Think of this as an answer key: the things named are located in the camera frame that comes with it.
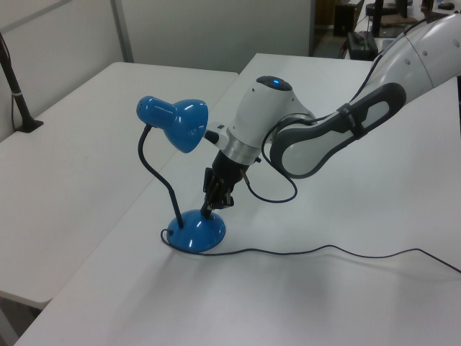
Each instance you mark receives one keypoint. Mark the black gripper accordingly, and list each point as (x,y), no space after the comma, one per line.
(230,171)

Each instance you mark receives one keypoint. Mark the blue desk lamp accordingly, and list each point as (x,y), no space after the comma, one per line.
(191,122)

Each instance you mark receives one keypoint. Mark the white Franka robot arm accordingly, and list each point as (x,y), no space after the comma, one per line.
(259,115)

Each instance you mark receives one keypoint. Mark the black device with green part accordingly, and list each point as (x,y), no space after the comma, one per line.
(362,45)

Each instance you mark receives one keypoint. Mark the black pole with clamp foot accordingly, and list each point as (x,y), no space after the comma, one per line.
(21,108)

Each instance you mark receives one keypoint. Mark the black background cabinet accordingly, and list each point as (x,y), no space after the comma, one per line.
(347,19)

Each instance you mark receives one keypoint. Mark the black monitor stand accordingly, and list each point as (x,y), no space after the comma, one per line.
(376,16)

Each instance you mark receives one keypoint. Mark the grey aluminium partition post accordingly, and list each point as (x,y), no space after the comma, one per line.
(122,32)

